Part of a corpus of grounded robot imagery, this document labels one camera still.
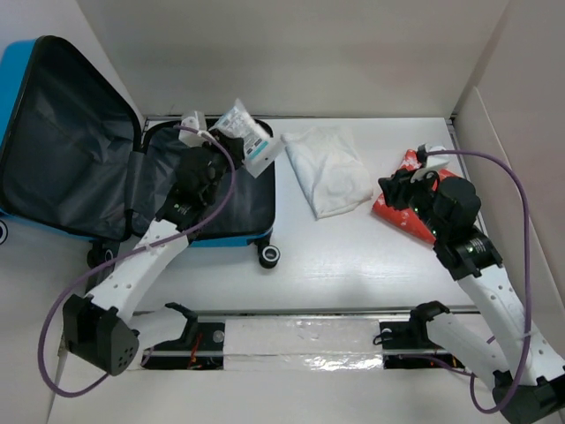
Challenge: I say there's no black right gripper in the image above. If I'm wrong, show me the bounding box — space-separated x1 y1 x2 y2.
377 165 447 239

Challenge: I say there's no clear plastic toiletry packet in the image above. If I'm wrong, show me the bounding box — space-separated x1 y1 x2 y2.
211 99 284 178

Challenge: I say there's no red white patterned cloth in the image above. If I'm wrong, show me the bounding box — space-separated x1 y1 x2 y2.
372 149 456 245

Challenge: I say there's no blue hard-shell suitcase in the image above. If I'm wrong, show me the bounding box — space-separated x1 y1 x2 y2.
1 35 280 269

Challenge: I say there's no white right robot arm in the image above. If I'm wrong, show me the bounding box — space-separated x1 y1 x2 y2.
379 169 564 423

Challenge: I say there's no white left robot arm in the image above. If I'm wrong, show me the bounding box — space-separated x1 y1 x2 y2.
63 130 245 376

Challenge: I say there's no silver foil tape strip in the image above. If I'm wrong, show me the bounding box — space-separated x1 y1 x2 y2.
222 316 383 372

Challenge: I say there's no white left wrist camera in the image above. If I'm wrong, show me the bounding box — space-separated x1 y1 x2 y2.
178 110 207 148

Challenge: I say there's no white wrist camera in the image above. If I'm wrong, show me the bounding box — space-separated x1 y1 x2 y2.
178 110 207 148
411 144 449 183

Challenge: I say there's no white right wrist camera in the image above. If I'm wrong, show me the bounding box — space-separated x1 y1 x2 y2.
411 144 449 183

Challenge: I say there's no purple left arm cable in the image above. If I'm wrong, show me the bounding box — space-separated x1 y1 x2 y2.
37 125 237 398

